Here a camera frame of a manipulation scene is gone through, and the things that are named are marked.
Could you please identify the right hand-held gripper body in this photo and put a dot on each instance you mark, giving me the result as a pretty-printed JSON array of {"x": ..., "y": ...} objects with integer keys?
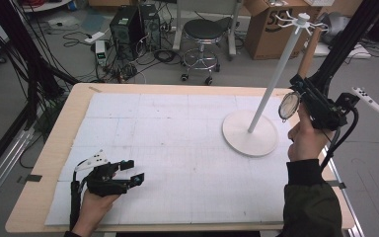
[{"x": 324, "y": 112}]

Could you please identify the long white power strip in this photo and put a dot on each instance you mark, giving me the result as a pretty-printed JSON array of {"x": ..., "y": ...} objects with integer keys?
[{"x": 355, "y": 51}]

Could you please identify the grey tape strip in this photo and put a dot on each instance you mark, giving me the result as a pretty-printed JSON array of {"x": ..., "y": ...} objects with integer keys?
[
  {"x": 337, "y": 184},
  {"x": 33, "y": 178}
]

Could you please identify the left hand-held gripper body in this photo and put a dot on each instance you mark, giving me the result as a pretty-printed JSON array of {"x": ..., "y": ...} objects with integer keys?
[{"x": 105, "y": 181}]

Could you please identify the aluminium rail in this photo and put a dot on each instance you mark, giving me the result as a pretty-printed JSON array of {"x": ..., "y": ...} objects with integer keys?
[
  {"x": 350, "y": 204},
  {"x": 3, "y": 171}
]

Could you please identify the black metal stand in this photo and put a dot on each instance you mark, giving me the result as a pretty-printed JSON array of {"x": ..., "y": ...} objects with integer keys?
[{"x": 345, "y": 42}]

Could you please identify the small grey power supply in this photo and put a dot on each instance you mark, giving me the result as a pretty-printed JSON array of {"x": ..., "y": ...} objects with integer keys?
[{"x": 100, "y": 52}]

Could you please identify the cardboard box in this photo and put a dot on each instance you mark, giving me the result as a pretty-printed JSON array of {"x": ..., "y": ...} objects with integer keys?
[{"x": 269, "y": 33}]

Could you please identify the white hook stand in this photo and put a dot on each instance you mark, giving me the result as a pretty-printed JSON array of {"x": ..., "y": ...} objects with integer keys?
[{"x": 269, "y": 85}]

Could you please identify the person's right hand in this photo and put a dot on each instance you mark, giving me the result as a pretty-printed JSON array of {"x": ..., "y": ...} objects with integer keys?
[{"x": 304, "y": 141}]

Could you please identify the black computer tower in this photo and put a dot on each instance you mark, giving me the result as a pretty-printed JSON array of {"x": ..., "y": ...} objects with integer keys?
[{"x": 131, "y": 29}]

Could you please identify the person's left hand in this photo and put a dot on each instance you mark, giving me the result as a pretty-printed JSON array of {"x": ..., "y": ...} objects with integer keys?
[{"x": 92, "y": 210}]

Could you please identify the black round stool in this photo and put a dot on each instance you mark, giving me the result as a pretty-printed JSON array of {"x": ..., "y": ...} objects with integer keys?
[{"x": 204, "y": 31}]

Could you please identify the white gridded foam mat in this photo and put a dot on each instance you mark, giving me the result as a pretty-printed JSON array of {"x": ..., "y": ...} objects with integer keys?
[{"x": 177, "y": 158}]

